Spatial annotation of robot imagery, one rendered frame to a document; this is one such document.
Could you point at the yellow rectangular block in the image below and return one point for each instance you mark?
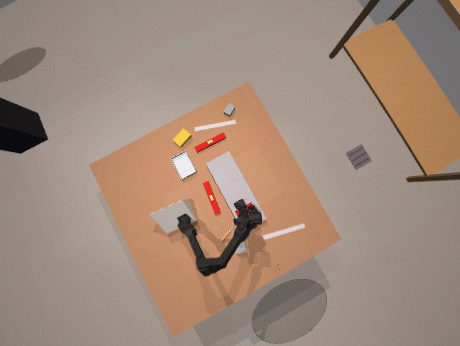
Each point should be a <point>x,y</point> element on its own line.
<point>181,137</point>

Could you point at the white flat bar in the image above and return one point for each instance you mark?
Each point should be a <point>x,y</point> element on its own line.
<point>215,125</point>
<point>282,232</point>

